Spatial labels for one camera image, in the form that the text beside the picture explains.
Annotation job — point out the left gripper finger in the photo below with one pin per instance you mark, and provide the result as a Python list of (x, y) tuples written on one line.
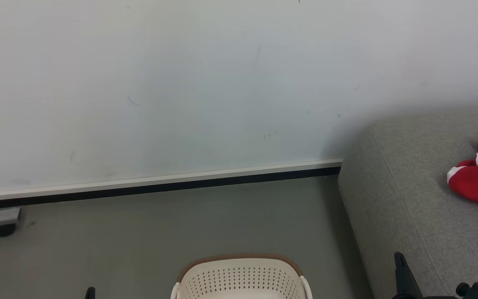
[(90, 293)]

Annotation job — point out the grey fabric sofa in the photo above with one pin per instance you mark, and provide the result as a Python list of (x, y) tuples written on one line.
[(421, 199)]

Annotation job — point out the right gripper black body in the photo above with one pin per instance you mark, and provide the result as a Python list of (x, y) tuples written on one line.
[(438, 297)]

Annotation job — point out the white and black baseboard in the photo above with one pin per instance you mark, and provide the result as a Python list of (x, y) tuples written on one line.
[(160, 185)]

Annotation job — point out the cream perforated laundry basket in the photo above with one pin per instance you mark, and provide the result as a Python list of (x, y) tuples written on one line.
[(241, 278)]

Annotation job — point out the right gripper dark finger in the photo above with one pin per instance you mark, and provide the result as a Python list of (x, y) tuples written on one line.
[(405, 278)]

